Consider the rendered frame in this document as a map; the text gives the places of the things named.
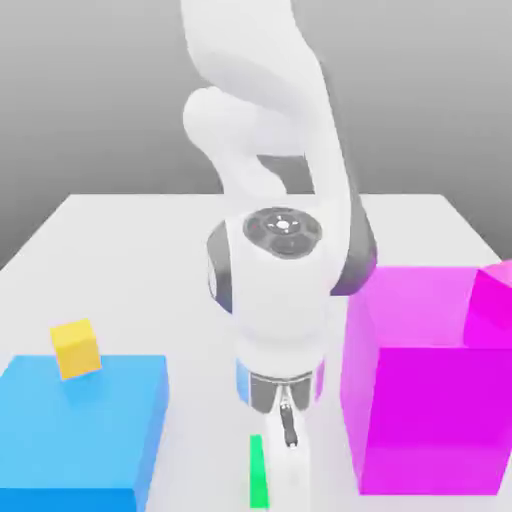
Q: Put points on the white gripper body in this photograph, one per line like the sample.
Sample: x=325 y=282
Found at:
x=304 y=476

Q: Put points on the small green cube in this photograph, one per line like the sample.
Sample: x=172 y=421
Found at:
x=257 y=476

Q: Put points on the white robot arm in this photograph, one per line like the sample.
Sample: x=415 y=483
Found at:
x=280 y=296

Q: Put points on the small magenta cube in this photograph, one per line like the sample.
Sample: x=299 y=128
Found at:
x=492 y=312

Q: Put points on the small yellow cube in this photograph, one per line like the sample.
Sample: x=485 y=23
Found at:
x=76 y=350

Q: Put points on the large magenta box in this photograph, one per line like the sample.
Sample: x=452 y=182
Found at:
x=432 y=416

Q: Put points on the large blue box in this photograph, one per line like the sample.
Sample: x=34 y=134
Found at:
x=72 y=436

